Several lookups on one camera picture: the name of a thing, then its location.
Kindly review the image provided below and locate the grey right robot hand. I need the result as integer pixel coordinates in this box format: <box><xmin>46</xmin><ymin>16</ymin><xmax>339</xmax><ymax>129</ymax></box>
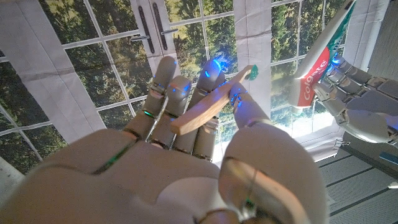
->
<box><xmin>0</xmin><ymin>55</ymin><xmax>330</xmax><ymax>224</ymax></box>

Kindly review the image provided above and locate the wooden toothbrush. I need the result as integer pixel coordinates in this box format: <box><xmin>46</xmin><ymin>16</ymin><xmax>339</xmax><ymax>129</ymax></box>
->
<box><xmin>170</xmin><ymin>64</ymin><xmax>259</xmax><ymax>136</ymax></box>

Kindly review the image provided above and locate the green red toothpaste tube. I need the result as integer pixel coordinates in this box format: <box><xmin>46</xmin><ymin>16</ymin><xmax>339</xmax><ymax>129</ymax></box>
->
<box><xmin>288</xmin><ymin>0</ymin><xmax>357</xmax><ymax>109</ymax></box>

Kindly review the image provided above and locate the printed window backdrop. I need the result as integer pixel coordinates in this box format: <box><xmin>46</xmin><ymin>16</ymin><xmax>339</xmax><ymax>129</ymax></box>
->
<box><xmin>0</xmin><ymin>0</ymin><xmax>389</xmax><ymax>175</ymax></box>

